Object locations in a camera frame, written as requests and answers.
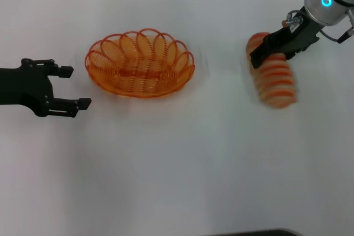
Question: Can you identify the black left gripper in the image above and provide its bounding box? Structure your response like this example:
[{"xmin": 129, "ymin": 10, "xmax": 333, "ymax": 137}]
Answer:
[{"xmin": 0, "ymin": 58, "xmax": 92, "ymax": 118}]

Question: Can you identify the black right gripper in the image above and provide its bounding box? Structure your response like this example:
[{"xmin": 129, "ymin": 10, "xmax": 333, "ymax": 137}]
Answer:
[{"xmin": 249, "ymin": 6, "xmax": 321, "ymax": 69}]

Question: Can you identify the orange striped bread loaf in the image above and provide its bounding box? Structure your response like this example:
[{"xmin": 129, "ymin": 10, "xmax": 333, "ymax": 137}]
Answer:
[{"xmin": 245, "ymin": 32, "xmax": 298, "ymax": 109}]

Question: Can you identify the orange wire basket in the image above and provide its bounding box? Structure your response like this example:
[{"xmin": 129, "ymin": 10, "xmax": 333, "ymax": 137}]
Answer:
[{"xmin": 85, "ymin": 28, "xmax": 196, "ymax": 99}]

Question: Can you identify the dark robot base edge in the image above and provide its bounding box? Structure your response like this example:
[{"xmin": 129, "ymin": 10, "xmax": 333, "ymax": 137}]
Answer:
[{"xmin": 212, "ymin": 228, "xmax": 302, "ymax": 236}]

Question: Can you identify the silver metal fitting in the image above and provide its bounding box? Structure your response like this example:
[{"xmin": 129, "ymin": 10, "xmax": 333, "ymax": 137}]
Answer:
[{"xmin": 281, "ymin": 11, "xmax": 304, "ymax": 28}]

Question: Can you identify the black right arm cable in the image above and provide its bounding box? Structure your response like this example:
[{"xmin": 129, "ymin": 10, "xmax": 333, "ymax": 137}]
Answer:
[{"xmin": 317, "ymin": 9, "xmax": 354, "ymax": 44}]

